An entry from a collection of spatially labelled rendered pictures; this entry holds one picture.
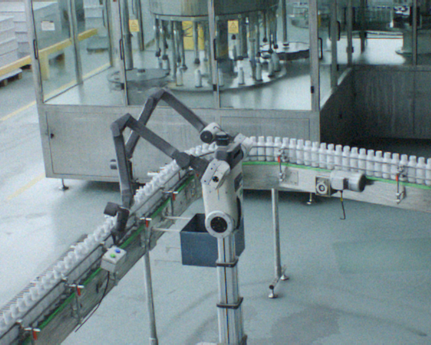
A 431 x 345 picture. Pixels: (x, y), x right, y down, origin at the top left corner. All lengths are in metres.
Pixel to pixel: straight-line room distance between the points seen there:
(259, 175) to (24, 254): 2.36
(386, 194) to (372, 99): 3.94
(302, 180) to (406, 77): 3.68
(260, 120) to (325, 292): 2.08
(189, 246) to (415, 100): 4.89
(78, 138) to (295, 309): 3.32
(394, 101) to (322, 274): 3.33
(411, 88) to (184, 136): 2.68
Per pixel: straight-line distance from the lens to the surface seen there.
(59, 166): 9.05
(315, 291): 6.70
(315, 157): 6.20
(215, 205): 4.77
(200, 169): 4.54
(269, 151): 6.36
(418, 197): 5.90
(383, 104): 9.85
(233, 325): 5.10
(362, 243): 7.50
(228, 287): 5.01
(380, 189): 6.00
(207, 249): 5.37
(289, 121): 8.06
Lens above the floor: 2.99
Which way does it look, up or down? 19 degrees down
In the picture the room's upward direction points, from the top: 4 degrees counter-clockwise
